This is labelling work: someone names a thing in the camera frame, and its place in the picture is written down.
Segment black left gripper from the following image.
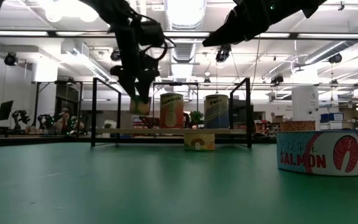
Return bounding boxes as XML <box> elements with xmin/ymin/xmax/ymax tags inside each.
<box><xmin>109</xmin><ymin>46</ymin><xmax>162</xmax><ymax>103</ymax></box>

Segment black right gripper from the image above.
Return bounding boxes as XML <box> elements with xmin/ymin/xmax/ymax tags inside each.
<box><xmin>202</xmin><ymin>0</ymin><xmax>291</xmax><ymax>48</ymax></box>

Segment green citrus label can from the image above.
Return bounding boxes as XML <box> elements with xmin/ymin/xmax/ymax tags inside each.
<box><xmin>129</xmin><ymin>95</ymin><xmax>152</xmax><ymax>116</ymax></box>

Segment pineapple label can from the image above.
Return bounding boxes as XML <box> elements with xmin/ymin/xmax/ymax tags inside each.
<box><xmin>160</xmin><ymin>93</ymin><xmax>185</xmax><ymax>129</ymax></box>

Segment short mushroom label can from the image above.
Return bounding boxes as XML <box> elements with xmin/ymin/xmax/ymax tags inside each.
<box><xmin>183</xmin><ymin>133</ymin><xmax>216</xmax><ymax>152</ymax></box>

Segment peas label can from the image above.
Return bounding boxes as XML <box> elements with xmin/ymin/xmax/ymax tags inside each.
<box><xmin>204</xmin><ymin>94</ymin><xmax>230</xmax><ymax>129</ymax></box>

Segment salmon label can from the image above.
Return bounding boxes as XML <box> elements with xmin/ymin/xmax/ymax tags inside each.
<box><xmin>276</xmin><ymin>130</ymin><xmax>358</xmax><ymax>177</ymax></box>

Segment black ceiling spotlight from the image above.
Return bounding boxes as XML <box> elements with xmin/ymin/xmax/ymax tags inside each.
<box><xmin>328</xmin><ymin>52</ymin><xmax>343</xmax><ymax>65</ymax></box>
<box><xmin>270</xmin><ymin>74</ymin><xmax>285</xmax><ymax>85</ymax></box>
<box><xmin>215</xmin><ymin>45</ymin><xmax>232</xmax><ymax>63</ymax></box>
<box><xmin>109</xmin><ymin>48</ymin><xmax>122</xmax><ymax>62</ymax></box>
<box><xmin>4</xmin><ymin>52</ymin><xmax>18</xmax><ymax>67</ymax></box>

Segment background potted plant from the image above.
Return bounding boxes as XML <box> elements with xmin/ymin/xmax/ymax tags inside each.
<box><xmin>188</xmin><ymin>110</ymin><xmax>204</xmax><ymax>129</ymax></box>

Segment person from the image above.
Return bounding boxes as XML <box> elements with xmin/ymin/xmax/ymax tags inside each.
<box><xmin>54</xmin><ymin>107</ymin><xmax>74</xmax><ymax>135</ymax></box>

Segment cardboard box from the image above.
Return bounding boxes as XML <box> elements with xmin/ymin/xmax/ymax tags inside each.
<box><xmin>270</xmin><ymin>112</ymin><xmax>285</xmax><ymax>124</ymax></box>

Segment black metal rack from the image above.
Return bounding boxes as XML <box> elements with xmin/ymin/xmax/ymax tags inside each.
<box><xmin>31</xmin><ymin>80</ymin><xmax>84</xmax><ymax>138</ymax></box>

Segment green table mat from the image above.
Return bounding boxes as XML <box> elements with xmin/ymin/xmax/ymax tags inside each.
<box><xmin>0</xmin><ymin>141</ymin><xmax>358</xmax><ymax>224</ymax></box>

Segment white room pillar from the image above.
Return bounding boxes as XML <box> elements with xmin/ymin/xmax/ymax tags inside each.
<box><xmin>291</xmin><ymin>85</ymin><xmax>321</xmax><ymax>131</ymax></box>

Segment blue storage bins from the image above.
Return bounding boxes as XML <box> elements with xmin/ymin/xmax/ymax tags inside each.
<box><xmin>320</xmin><ymin>111</ymin><xmax>344</xmax><ymax>131</ymax></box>

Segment black background monitor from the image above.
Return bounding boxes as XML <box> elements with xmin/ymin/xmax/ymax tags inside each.
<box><xmin>0</xmin><ymin>100</ymin><xmax>14</xmax><ymax>121</ymax></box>

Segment black background frame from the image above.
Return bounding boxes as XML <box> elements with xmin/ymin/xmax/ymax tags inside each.
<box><xmin>152</xmin><ymin>81</ymin><xmax>200</xmax><ymax>119</ymax></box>

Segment wooden shelf black frame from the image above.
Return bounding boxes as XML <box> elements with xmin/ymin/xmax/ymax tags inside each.
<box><xmin>91</xmin><ymin>77</ymin><xmax>253</xmax><ymax>149</ymax></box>

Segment ceiling ventilation duct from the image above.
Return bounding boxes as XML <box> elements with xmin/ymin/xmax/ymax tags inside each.
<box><xmin>163</xmin><ymin>0</ymin><xmax>209</xmax><ymax>65</ymax></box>

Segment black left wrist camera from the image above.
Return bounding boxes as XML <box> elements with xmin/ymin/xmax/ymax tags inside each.
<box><xmin>137</xmin><ymin>20</ymin><xmax>167</xmax><ymax>48</ymax></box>

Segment black ceiling light rail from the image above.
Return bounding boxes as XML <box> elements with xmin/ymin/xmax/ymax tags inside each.
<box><xmin>0</xmin><ymin>30</ymin><xmax>358</xmax><ymax>40</ymax></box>

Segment black rig frame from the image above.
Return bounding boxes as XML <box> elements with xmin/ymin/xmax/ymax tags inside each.
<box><xmin>0</xmin><ymin>135</ymin><xmax>358</xmax><ymax>149</ymax></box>

